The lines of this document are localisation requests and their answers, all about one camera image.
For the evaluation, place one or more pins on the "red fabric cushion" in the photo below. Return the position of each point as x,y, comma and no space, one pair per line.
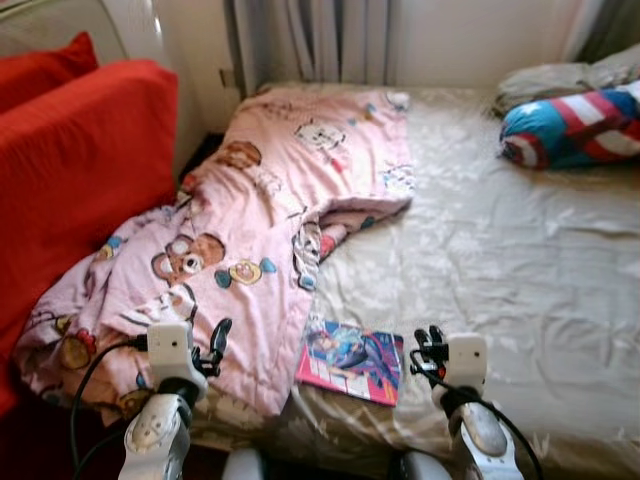
80,160
40,70

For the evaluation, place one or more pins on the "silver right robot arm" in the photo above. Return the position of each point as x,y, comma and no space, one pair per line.
485,430

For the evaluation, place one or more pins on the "silver right robot leg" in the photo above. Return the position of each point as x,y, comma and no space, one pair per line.
422,467

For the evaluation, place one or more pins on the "silver robot leg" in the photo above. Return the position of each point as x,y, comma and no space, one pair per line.
422,467
243,467

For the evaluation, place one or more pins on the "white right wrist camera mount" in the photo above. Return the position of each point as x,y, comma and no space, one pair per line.
466,358

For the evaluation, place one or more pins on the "beige floral bedspread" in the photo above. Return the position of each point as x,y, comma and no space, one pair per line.
500,260

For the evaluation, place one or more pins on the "star and stripes bolster pillow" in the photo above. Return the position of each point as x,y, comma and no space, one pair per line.
565,125

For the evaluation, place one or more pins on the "colourful comic magazine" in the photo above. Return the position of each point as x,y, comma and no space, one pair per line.
345,365

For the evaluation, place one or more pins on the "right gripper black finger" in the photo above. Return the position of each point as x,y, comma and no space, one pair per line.
421,334
438,333

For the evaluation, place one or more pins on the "silver left robot leg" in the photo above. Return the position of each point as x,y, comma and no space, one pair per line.
243,467

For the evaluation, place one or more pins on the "pink cartoon print blanket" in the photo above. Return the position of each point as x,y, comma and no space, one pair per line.
250,220

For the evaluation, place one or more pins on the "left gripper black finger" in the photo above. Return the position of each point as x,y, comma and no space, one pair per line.
222,338

